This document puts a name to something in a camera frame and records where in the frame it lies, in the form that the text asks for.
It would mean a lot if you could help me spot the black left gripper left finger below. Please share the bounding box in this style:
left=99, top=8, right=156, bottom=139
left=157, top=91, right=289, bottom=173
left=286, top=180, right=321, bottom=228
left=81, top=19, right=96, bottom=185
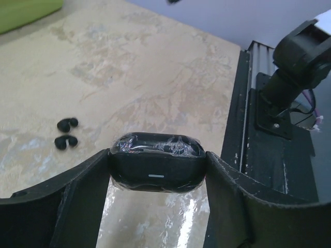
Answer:
left=1, top=149, right=110, bottom=247

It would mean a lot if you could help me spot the black earbud charging case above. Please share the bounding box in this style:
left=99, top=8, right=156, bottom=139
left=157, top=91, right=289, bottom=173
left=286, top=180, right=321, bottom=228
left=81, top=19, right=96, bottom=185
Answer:
left=109, top=132, right=206, bottom=193

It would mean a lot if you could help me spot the green plastic basket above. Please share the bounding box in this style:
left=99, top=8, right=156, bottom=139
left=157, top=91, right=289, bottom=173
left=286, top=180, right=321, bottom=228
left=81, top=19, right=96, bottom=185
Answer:
left=1, top=0, right=64, bottom=34

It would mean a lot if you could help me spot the black earbud right one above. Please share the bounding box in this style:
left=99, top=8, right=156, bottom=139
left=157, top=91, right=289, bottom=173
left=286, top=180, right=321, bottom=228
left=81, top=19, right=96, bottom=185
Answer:
left=57, top=117, right=79, bottom=133

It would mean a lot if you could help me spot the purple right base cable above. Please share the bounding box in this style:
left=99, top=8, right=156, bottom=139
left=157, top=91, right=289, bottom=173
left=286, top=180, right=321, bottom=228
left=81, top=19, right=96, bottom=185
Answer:
left=302, top=89, right=324, bottom=132

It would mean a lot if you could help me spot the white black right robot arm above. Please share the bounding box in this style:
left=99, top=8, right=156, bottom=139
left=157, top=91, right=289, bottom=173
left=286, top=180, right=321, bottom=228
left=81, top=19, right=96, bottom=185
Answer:
left=255, top=19, right=330, bottom=140

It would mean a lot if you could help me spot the black earbud left one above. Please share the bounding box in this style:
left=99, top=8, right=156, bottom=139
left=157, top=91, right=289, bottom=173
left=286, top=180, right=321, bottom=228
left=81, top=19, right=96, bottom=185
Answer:
left=54, top=135, right=78, bottom=150

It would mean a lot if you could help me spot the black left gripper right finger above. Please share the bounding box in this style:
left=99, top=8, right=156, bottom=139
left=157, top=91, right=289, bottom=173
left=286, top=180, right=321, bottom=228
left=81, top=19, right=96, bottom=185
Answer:
left=206, top=151, right=330, bottom=247

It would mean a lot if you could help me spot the black earbud one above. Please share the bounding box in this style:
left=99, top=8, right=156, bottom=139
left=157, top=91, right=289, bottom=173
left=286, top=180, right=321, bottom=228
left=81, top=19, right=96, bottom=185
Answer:
left=57, top=117, right=79, bottom=133
left=54, top=135, right=78, bottom=150

